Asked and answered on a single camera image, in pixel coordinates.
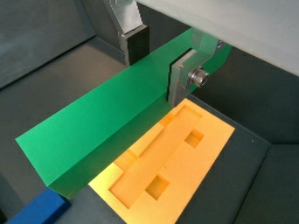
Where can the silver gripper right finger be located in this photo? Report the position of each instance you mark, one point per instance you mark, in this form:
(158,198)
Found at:
(187,72)

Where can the yellow board with slots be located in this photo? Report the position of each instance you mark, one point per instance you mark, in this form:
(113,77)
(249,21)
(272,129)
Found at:
(150,182)

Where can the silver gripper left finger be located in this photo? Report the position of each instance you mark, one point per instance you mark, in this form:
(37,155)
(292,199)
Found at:
(133,31)

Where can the blue long block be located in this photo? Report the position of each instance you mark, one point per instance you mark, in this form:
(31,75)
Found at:
(45,210)

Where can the green long block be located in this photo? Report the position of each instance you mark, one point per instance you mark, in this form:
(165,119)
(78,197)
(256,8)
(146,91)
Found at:
(74,144)

